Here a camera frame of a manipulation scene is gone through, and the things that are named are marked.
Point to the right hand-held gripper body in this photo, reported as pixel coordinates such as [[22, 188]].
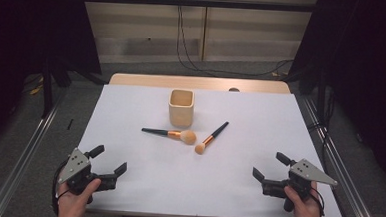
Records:
[[302, 176]]

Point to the dark curtain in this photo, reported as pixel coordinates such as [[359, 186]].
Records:
[[24, 46], [366, 81]]

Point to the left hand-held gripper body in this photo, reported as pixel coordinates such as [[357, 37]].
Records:
[[77, 169]]

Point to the small black floor piece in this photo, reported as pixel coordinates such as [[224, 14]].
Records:
[[70, 124]]

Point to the large-headed black makeup brush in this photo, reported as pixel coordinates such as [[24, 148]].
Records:
[[166, 132]]

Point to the black metal stand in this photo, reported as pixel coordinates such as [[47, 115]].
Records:
[[47, 91], [321, 102]]

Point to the small-headed black makeup brush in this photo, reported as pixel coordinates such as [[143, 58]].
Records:
[[211, 138]]

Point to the white table sheet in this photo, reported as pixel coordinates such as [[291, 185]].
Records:
[[210, 183]]

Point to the square beige cup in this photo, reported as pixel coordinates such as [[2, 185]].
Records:
[[180, 114]]

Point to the aluminium rail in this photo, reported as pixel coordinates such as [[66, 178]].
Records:
[[344, 173], [25, 153]]

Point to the person's left hand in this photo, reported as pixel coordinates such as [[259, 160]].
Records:
[[74, 205]]

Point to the black horizontal bar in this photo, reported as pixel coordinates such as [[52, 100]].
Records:
[[200, 2]]

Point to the person's right hand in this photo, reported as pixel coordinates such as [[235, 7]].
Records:
[[307, 211]]

